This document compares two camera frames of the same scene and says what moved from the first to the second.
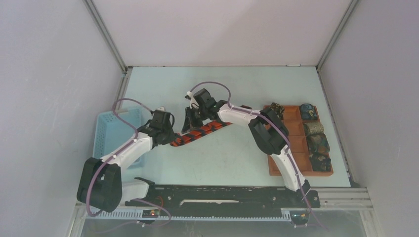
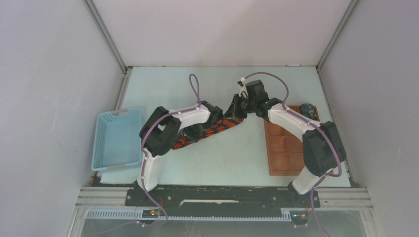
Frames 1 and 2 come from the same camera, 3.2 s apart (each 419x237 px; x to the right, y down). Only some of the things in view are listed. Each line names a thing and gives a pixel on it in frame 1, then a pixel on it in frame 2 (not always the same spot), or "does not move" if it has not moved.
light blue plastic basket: [110, 133] does not move
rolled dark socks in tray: [308, 112] does not move
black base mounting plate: [225, 198] does not move
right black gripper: [189, 122] to [233, 111]
